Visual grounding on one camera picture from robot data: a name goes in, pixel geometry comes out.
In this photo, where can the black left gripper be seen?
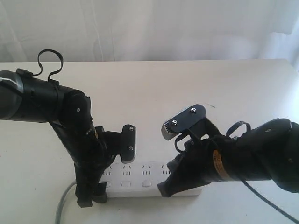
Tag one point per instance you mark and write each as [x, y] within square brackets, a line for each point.
[92, 150]

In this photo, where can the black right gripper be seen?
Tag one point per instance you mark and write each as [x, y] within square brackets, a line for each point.
[193, 167]

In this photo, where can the white five-outlet power strip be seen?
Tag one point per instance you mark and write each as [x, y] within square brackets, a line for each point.
[134, 179]

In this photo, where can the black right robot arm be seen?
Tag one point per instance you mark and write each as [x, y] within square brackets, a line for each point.
[268, 152]

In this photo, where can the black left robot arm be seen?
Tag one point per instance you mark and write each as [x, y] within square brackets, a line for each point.
[68, 111]

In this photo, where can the white zip tie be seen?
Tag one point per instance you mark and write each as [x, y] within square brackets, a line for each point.
[9, 83]

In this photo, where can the white backdrop curtain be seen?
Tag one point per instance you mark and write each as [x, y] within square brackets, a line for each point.
[148, 30]

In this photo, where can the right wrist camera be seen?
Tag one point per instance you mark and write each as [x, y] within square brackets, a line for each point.
[190, 121]

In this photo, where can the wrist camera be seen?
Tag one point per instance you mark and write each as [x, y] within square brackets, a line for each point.
[119, 143]
[190, 121]

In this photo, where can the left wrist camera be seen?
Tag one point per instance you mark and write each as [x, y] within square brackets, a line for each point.
[119, 143]

